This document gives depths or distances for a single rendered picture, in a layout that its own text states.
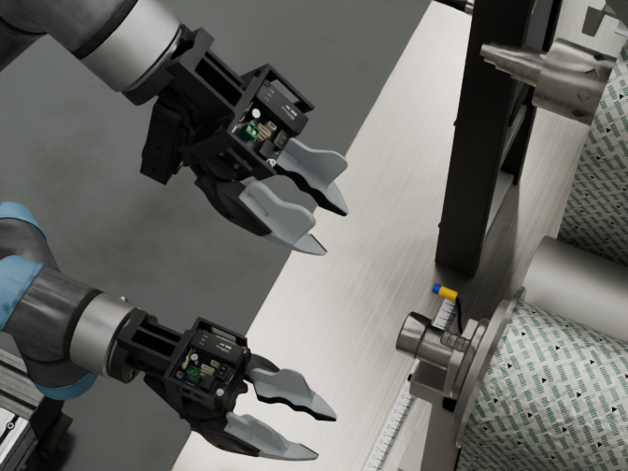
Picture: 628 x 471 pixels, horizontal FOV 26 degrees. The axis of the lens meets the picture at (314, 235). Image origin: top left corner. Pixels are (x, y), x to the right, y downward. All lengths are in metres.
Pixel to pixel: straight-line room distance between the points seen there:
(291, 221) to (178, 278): 1.58
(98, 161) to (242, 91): 1.80
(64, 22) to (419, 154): 0.78
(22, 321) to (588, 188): 0.55
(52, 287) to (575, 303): 0.50
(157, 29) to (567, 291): 0.45
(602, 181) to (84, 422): 1.51
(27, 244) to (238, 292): 1.17
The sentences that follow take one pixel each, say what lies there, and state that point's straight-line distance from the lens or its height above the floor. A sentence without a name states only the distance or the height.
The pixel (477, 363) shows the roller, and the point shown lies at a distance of 1.12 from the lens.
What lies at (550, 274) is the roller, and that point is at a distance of 1.24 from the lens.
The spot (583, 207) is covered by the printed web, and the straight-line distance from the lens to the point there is 1.25.
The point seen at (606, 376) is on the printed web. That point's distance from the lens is 1.11.
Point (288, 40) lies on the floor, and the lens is 2.96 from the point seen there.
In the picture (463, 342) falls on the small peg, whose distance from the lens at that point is 1.19.
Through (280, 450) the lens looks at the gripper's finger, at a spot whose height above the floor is 1.11.
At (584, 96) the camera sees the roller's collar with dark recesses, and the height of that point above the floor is 1.35.
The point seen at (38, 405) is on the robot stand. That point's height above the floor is 0.23.
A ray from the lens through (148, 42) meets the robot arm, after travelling 1.01.
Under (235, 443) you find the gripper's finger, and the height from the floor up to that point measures 1.10.
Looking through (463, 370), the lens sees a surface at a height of 1.28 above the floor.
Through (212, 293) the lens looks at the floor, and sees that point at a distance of 2.62.
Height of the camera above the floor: 2.30
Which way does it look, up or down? 59 degrees down
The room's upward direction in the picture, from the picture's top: straight up
